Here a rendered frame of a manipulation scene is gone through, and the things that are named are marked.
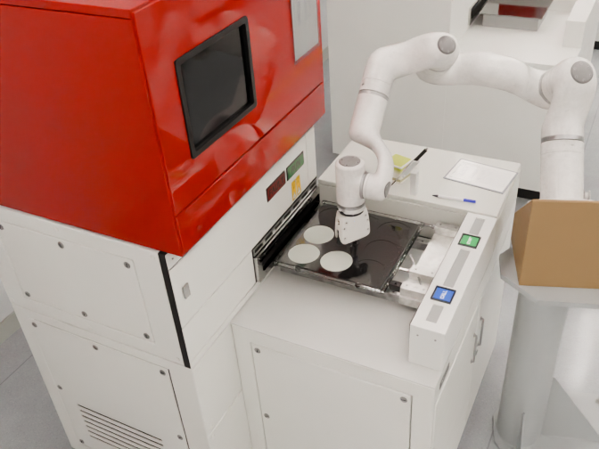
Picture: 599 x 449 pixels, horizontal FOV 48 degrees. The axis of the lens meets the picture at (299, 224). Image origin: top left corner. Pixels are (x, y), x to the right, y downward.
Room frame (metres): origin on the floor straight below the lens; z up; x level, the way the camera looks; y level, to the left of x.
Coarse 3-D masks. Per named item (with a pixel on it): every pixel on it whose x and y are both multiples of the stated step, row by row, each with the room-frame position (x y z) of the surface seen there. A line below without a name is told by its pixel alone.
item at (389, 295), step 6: (282, 270) 1.68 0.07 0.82; (288, 270) 1.67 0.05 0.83; (306, 276) 1.64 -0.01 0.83; (312, 276) 1.63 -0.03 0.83; (324, 282) 1.61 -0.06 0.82; (330, 282) 1.60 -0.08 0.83; (336, 282) 1.59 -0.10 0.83; (348, 288) 1.57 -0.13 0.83; (354, 288) 1.56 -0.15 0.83; (372, 294) 1.53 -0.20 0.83; (378, 294) 1.52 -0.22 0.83; (384, 294) 1.51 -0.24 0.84; (390, 294) 1.50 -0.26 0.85; (396, 294) 1.50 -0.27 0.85; (390, 300) 1.50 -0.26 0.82; (396, 300) 1.49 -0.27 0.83
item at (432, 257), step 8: (432, 240) 1.71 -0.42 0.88; (440, 240) 1.70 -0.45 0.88; (448, 240) 1.70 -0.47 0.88; (432, 248) 1.67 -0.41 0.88; (440, 248) 1.66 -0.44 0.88; (424, 256) 1.63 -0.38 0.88; (432, 256) 1.63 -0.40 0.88; (440, 256) 1.62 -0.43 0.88; (424, 264) 1.59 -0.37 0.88; (432, 264) 1.59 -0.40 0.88; (408, 280) 1.52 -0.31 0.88; (400, 296) 1.45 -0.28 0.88; (408, 304) 1.44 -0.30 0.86; (416, 304) 1.43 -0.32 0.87
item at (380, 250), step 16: (320, 208) 1.91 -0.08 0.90; (336, 208) 1.90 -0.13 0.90; (320, 224) 1.81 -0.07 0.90; (384, 224) 1.78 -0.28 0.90; (400, 224) 1.78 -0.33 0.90; (416, 224) 1.77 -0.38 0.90; (304, 240) 1.74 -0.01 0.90; (336, 240) 1.72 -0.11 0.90; (368, 240) 1.71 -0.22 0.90; (384, 240) 1.70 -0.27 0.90; (400, 240) 1.69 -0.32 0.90; (288, 256) 1.66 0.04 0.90; (320, 256) 1.65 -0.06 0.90; (368, 256) 1.63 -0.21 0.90; (384, 256) 1.62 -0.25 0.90; (320, 272) 1.57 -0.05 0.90; (336, 272) 1.56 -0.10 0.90; (352, 272) 1.56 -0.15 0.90; (368, 272) 1.55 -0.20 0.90; (384, 272) 1.55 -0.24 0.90
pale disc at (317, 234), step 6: (312, 228) 1.80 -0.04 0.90; (318, 228) 1.79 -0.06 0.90; (324, 228) 1.79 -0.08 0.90; (330, 228) 1.79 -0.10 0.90; (306, 234) 1.76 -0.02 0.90; (312, 234) 1.76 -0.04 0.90; (318, 234) 1.76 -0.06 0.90; (324, 234) 1.76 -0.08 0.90; (330, 234) 1.75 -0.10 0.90; (306, 240) 1.74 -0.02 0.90; (312, 240) 1.73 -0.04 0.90; (318, 240) 1.73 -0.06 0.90; (324, 240) 1.73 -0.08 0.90; (330, 240) 1.73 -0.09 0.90
